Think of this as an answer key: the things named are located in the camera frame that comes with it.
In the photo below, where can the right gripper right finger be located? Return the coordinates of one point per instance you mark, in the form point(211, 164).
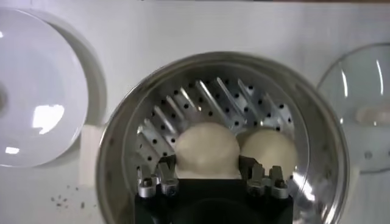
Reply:
point(259, 179)

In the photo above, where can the large white plate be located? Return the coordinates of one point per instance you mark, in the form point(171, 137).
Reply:
point(39, 76)

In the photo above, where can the scattered dark crumbs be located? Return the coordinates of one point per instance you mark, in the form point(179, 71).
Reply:
point(59, 201)

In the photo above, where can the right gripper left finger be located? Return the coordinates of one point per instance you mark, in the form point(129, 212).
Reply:
point(166, 179)

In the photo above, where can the perforated steel steamer basket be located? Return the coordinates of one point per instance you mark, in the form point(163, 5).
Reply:
point(213, 100)

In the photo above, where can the white steamed baozi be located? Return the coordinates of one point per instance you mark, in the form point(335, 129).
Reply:
point(271, 149)
point(207, 149)

